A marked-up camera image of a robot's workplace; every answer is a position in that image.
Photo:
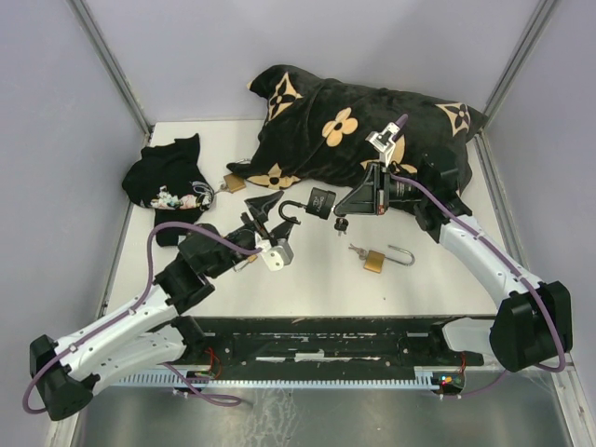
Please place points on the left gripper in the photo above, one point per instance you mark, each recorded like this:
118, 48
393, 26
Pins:
262, 206

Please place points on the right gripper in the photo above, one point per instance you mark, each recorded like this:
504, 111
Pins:
371, 196

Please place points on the black-headed keys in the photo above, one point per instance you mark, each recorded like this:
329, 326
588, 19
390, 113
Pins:
340, 226

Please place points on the black padlock shackle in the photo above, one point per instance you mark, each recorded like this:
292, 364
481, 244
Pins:
319, 204

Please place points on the small brass padlock long shackle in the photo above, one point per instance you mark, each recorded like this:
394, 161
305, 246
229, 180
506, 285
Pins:
244, 263

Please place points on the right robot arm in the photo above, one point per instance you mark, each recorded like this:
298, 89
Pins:
532, 325

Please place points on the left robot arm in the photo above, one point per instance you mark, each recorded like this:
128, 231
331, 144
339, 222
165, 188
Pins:
153, 327

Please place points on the brass padlock near pillow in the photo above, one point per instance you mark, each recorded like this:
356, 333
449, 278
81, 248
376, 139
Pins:
231, 183

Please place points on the silver keys of large padlock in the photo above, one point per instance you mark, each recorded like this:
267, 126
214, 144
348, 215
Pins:
356, 250

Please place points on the large brass padlock long shackle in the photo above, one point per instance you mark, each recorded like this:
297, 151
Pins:
373, 261

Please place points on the black floral pillow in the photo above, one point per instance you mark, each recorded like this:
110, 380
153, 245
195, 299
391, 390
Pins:
316, 129

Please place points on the black printed garment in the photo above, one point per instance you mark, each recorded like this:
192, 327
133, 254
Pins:
168, 181

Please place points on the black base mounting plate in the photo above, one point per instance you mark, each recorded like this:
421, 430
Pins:
395, 341

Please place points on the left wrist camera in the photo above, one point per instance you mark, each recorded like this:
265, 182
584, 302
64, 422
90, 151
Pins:
275, 256

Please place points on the slotted cable duct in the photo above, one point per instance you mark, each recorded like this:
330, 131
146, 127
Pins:
314, 374

